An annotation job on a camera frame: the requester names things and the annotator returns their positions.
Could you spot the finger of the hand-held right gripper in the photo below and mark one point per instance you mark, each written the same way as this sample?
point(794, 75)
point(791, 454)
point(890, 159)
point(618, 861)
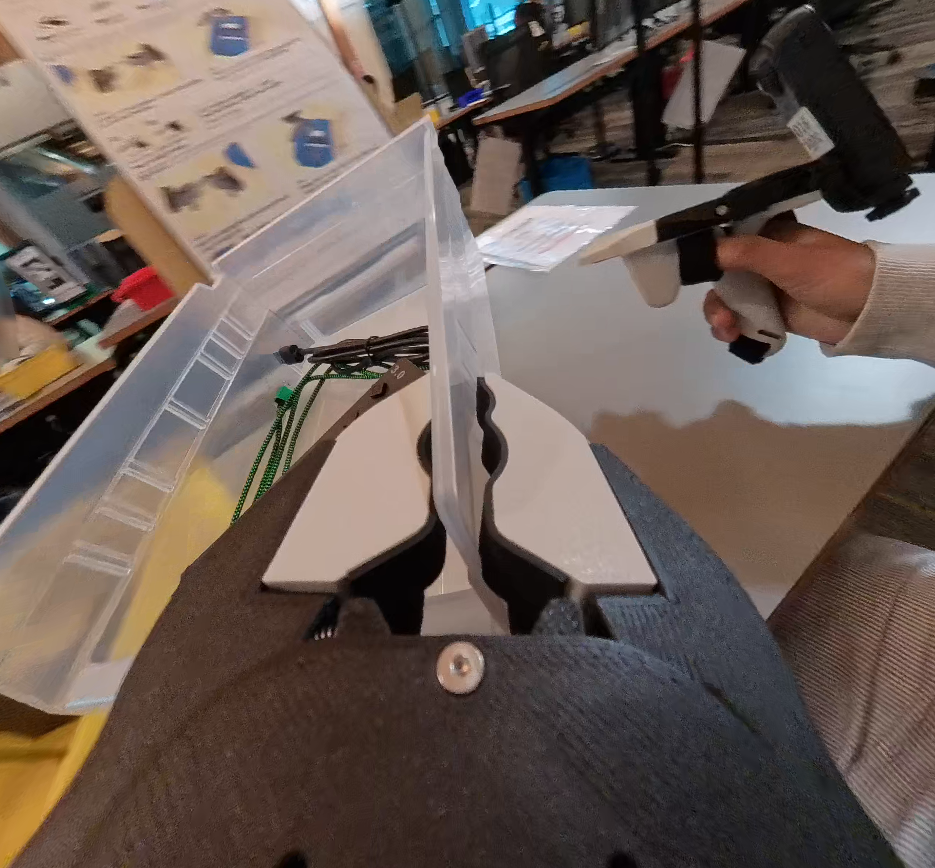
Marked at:
point(628, 244)

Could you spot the person's ribbed pants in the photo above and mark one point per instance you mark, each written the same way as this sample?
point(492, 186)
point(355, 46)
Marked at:
point(876, 663)

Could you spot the printed instruction sheet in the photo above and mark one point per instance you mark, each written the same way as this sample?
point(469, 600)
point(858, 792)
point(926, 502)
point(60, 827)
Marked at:
point(219, 79)

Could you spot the long wooden table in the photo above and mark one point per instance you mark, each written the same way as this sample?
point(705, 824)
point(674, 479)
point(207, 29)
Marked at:
point(570, 83)

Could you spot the yellow storage bin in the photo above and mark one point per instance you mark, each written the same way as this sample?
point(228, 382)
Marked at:
point(29, 795)

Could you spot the paper in plastic sleeve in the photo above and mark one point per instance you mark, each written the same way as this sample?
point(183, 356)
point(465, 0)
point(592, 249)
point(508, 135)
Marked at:
point(555, 236)

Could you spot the clear plastic bin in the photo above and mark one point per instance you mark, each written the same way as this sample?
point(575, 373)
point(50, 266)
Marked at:
point(131, 488)

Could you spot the small red bin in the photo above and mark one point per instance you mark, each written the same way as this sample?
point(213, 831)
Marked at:
point(142, 291)

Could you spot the person's right forearm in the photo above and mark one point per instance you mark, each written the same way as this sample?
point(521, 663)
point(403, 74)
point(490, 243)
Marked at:
point(906, 298)

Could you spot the leaning cardboard sheet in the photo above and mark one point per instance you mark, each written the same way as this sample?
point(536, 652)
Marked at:
point(497, 174)

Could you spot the yellow tray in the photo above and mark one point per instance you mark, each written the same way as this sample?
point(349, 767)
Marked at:
point(36, 375)

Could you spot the leaning white board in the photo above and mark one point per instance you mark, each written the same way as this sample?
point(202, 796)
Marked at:
point(705, 83)

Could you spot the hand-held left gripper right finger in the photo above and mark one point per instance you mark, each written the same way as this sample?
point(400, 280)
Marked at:
point(562, 503)

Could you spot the person's right hand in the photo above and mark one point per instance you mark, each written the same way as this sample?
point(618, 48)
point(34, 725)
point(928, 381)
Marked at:
point(803, 284)

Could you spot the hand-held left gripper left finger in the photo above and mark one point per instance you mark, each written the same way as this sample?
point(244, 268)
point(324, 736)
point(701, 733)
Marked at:
point(365, 503)

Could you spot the blue crate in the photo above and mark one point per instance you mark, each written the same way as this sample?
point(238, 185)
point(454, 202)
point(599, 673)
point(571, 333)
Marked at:
point(568, 173)

